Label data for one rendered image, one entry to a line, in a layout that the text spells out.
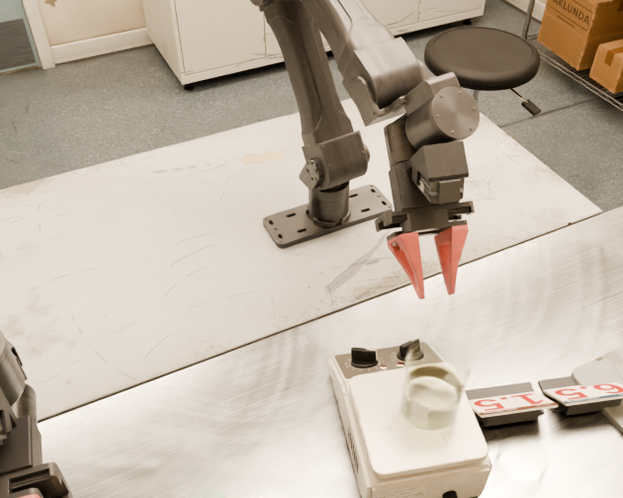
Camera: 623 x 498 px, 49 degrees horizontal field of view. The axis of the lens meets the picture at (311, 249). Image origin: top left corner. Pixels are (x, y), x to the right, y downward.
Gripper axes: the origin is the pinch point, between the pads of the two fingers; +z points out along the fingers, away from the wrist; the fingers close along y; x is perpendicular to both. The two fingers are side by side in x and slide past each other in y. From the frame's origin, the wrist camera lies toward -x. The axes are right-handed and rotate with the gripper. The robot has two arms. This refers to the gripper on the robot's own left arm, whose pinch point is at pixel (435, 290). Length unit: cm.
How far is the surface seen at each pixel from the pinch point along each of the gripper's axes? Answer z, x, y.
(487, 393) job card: 13.2, 5.7, 6.0
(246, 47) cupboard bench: -125, 218, 1
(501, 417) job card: 15.5, 1.7, 5.7
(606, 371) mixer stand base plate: 12.8, 5.3, 21.4
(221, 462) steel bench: 15.5, 4.2, -26.5
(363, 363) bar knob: 7.1, 4.1, -8.8
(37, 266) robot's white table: -12, 28, -50
